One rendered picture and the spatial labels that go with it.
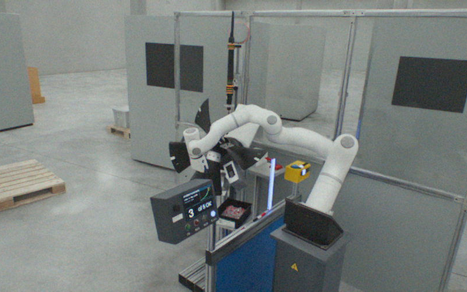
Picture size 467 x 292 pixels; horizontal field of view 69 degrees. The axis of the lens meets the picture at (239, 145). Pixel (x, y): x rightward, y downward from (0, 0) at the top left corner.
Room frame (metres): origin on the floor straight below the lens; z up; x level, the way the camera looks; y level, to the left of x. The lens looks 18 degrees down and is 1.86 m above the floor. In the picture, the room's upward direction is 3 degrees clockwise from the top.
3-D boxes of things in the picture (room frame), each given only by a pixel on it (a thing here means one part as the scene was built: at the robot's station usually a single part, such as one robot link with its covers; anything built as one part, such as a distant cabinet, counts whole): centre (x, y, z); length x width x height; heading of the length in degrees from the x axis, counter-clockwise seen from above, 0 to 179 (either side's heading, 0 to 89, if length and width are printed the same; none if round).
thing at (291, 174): (2.06, -0.39, 1.02); 0.16 x 0.10 x 0.11; 142
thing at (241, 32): (2.77, 0.04, 1.88); 0.16 x 0.07 x 0.16; 87
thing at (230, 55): (2.05, 0.07, 1.68); 0.03 x 0.03 x 0.21
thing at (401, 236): (2.62, -0.37, 0.50); 2.59 x 0.03 x 0.91; 52
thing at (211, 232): (1.41, 0.11, 0.96); 0.03 x 0.03 x 0.20; 52
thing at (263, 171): (2.56, -0.17, 0.85); 0.36 x 0.24 x 0.03; 52
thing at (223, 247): (1.75, -0.15, 0.82); 0.90 x 0.04 x 0.08; 142
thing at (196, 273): (2.29, 0.06, 0.04); 0.62 x 0.45 x 0.08; 142
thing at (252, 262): (1.75, -0.15, 0.45); 0.82 x 0.02 x 0.66; 142
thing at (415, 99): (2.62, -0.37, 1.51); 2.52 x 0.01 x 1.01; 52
